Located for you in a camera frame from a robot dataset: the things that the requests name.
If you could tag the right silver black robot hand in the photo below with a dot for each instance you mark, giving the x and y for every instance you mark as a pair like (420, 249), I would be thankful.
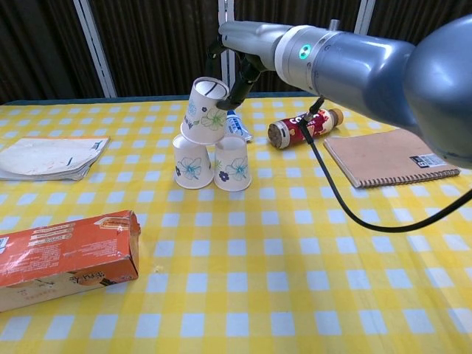
(250, 38)

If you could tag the small white lidded bottle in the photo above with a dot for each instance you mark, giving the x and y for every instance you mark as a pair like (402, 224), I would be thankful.
(203, 114)

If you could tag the white floral paper cup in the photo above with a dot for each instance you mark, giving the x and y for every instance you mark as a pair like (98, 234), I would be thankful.
(191, 166)
(232, 166)

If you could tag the blue white toothpaste tube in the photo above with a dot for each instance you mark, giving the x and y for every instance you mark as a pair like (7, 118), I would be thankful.
(236, 127)

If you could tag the red Costa coffee bottle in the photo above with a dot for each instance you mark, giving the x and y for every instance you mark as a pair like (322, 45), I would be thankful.
(287, 131)

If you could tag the brown spiral notebook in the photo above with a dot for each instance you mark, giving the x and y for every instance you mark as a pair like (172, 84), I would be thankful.
(376, 155)

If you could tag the white paper pad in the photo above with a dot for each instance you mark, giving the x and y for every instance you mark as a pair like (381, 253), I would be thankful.
(48, 156)

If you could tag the yellow white checked tablecloth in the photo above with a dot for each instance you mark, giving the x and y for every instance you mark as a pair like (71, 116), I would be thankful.
(258, 276)

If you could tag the orange carton box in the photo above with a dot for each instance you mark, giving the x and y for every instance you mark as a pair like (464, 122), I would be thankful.
(66, 254)

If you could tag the white partition frame post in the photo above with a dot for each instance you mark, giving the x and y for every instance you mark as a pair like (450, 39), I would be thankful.
(363, 16)
(94, 48)
(229, 70)

